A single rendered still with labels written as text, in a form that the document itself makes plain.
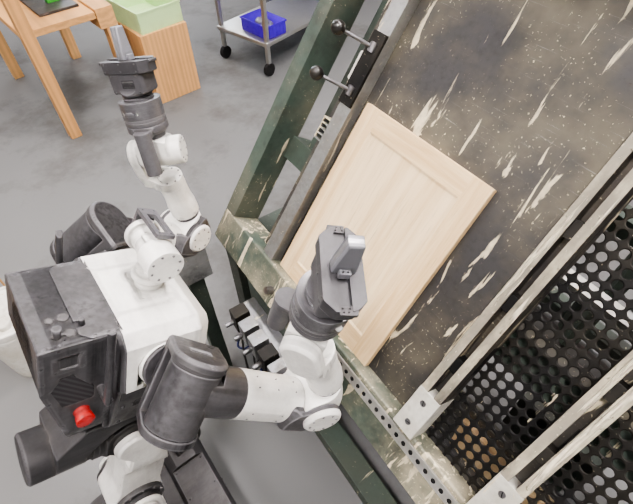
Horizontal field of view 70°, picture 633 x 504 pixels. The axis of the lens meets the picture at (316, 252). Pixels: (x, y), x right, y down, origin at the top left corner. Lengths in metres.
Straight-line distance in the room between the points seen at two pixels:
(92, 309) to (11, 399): 1.79
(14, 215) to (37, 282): 2.60
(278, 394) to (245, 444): 1.29
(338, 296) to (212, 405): 0.34
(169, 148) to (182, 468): 1.29
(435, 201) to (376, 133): 0.26
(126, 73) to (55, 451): 0.78
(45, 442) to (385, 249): 0.88
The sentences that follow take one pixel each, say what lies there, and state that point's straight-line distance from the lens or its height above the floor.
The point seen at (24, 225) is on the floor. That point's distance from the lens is 3.39.
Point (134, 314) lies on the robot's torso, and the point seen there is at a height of 1.36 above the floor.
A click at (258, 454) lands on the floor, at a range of 2.12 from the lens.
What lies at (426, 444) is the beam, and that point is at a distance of 1.21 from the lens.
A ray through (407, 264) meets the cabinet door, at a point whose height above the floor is 1.14.
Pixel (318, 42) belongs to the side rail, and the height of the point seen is 1.42.
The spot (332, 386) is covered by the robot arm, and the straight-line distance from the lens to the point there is 0.87.
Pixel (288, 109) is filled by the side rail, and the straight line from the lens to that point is 1.49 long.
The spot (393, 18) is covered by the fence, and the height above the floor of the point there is 1.54.
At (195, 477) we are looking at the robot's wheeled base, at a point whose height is 0.19.
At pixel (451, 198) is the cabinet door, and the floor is 1.30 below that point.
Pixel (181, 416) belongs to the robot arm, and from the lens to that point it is 0.77.
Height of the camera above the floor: 2.02
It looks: 49 degrees down
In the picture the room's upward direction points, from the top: 1 degrees counter-clockwise
